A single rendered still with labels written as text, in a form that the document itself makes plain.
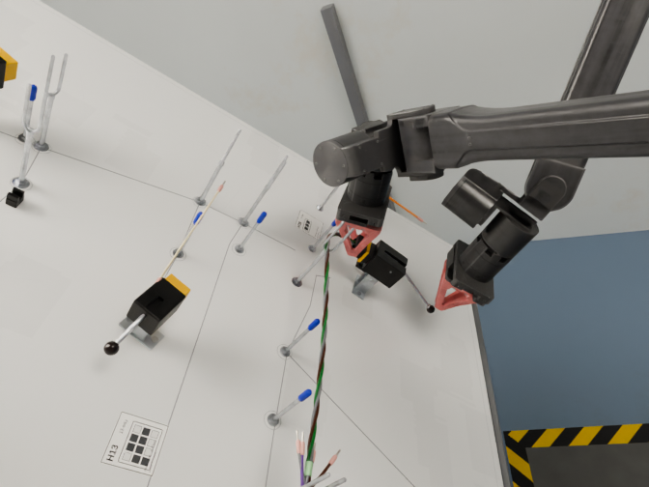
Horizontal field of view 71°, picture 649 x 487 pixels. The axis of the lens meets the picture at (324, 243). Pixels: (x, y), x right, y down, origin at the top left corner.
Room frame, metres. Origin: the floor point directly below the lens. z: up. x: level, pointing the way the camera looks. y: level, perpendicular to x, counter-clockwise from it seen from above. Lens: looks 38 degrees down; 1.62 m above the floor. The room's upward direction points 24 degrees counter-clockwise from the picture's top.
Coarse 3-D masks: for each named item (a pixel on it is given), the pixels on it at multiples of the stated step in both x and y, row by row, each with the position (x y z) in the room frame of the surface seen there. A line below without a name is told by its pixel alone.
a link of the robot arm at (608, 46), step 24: (624, 0) 0.49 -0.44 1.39; (648, 0) 0.48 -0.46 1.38; (600, 24) 0.50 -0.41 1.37; (624, 24) 0.48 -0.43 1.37; (600, 48) 0.48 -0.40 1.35; (624, 48) 0.47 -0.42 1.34; (576, 72) 0.49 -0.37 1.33; (600, 72) 0.47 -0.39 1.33; (624, 72) 0.46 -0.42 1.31; (576, 96) 0.47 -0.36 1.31; (552, 168) 0.44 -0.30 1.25; (576, 168) 0.42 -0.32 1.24
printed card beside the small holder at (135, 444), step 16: (128, 416) 0.31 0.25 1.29; (112, 432) 0.30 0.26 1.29; (128, 432) 0.30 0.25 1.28; (144, 432) 0.30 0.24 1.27; (160, 432) 0.30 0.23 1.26; (112, 448) 0.28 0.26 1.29; (128, 448) 0.28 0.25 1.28; (144, 448) 0.28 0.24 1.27; (160, 448) 0.28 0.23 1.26; (112, 464) 0.27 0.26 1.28; (128, 464) 0.27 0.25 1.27; (144, 464) 0.27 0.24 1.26
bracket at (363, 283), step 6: (360, 276) 0.56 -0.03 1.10; (366, 276) 0.54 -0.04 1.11; (372, 276) 0.53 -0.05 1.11; (354, 282) 0.56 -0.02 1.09; (360, 282) 0.54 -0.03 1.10; (366, 282) 0.54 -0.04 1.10; (372, 282) 0.53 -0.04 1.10; (354, 288) 0.54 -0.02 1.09; (360, 288) 0.54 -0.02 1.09; (366, 288) 0.54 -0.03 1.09; (354, 294) 0.53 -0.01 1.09; (360, 294) 0.53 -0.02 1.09
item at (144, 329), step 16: (160, 288) 0.39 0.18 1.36; (176, 288) 0.40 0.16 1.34; (144, 304) 0.37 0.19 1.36; (160, 304) 0.37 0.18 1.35; (176, 304) 0.38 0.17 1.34; (128, 320) 0.41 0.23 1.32; (144, 320) 0.37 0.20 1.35; (160, 320) 0.36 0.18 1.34; (144, 336) 0.39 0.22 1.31; (160, 336) 0.40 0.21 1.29; (112, 352) 0.33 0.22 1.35
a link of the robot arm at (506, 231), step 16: (496, 208) 0.45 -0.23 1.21; (512, 208) 0.45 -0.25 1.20; (480, 224) 0.47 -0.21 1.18; (496, 224) 0.45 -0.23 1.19; (512, 224) 0.43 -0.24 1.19; (528, 224) 0.43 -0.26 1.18; (496, 240) 0.44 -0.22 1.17; (512, 240) 0.42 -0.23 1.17; (528, 240) 0.42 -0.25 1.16; (512, 256) 0.43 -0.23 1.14
